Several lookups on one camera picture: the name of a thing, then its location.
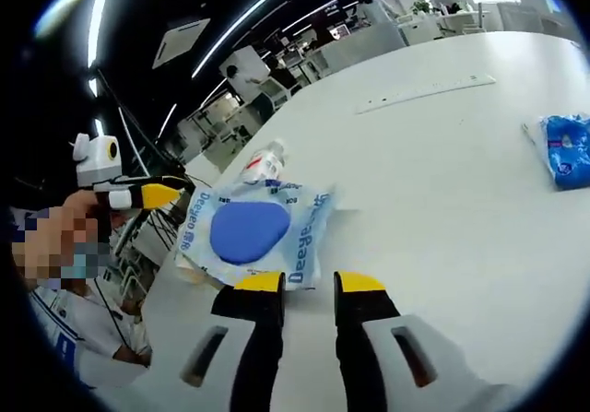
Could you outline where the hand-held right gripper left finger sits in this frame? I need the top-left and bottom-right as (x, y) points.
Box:
(137, 271), (287, 412)

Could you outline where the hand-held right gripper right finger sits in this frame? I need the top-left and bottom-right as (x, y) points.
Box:
(332, 271), (531, 412)

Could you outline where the wet wipes pack blue lid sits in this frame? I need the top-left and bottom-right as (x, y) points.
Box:
(173, 179), (340, 292)

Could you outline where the clear plastic bottle red label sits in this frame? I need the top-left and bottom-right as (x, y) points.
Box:
(241, 138), (292, 185)

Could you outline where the blue plastic packet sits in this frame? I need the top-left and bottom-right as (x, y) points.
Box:
(521, 112), (590, 193)

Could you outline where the person's left hand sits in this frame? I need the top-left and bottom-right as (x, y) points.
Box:
(43, 189), (100, 222)

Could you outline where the ceiling air vent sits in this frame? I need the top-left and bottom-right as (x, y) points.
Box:
(151, 17), (212, 70)

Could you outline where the white office chair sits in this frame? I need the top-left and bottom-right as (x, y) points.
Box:
(263, 79), (301, 110)

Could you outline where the person's white shirt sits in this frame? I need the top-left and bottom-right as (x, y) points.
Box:
(27, 282), (154, 388)

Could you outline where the white power strip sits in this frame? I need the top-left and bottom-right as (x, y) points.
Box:
(354, 73), (498, 116)

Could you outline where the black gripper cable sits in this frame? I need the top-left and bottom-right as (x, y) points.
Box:
(91, 277), (140, 354)

